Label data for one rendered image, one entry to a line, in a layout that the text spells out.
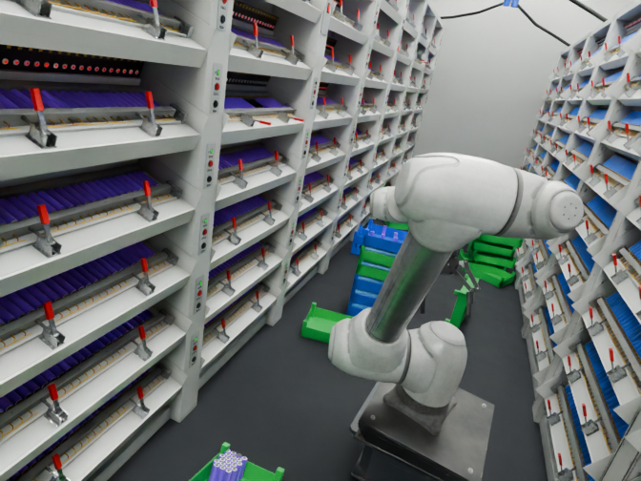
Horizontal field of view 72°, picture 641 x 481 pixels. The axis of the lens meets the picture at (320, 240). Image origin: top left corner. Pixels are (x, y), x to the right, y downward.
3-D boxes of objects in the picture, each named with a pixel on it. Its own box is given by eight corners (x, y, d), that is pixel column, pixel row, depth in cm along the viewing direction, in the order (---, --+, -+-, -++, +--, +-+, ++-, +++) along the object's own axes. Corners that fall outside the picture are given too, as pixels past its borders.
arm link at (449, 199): (393, 394, 128) (320, 380, 127) (393, 345, 140) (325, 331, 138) (535, 205, 72) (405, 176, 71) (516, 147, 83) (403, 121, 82)
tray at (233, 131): (299, 132, 177) (310, 111, 173) (215, 146, 122) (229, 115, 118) (259, 105, 179) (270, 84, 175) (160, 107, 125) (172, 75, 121)
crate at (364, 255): (418, 259, 233) (422, 245, 231) (418, 274, 215) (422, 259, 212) (362, 245, 238) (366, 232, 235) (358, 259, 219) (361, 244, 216)
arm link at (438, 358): (458, 413, 126) (485, 353, 117) (396, 401, 125) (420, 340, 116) (445, 374, 140) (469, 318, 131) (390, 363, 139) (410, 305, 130)
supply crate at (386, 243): (422, 245, 231) (425, 231, 228) (422, 259, 212) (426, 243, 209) (366, 232, 235) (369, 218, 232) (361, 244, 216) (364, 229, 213)
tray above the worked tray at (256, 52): (307, 80, 170) (324, 46, 164) (221, 70, 115) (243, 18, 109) (265, 52, 172) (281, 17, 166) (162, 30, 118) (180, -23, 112)
